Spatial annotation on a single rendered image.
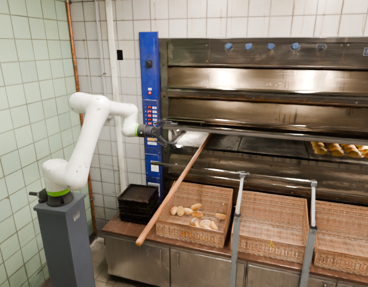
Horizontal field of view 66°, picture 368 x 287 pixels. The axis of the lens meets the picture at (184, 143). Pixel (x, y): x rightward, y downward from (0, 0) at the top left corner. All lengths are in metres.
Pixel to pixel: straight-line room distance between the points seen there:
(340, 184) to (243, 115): 0.94
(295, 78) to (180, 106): 0.93
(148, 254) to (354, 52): 2.16
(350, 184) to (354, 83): 0.78
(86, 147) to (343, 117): 1.81
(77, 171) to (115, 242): 1.18
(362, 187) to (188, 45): 1.75
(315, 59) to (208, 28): 0.82
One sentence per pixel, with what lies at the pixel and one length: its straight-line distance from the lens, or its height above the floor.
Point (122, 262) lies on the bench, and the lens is 2.72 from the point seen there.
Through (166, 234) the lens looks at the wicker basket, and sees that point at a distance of 2.40.
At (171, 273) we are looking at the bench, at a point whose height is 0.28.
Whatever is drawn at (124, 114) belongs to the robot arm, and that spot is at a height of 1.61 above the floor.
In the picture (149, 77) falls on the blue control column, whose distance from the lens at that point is 2.48.
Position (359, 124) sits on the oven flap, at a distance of 2.43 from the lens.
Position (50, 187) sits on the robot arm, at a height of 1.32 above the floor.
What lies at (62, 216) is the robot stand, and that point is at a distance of 1.75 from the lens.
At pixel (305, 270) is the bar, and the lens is 2.24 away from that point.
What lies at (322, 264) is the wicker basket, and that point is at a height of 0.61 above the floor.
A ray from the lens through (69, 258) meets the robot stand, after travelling 1.90.
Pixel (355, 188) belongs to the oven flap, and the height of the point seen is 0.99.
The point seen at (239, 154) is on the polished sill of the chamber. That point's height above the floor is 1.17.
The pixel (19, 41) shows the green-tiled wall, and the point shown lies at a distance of 2.44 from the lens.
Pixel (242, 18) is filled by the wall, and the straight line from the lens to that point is 2.31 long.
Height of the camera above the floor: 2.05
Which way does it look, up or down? 19 degrees down
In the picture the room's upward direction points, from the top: straight up
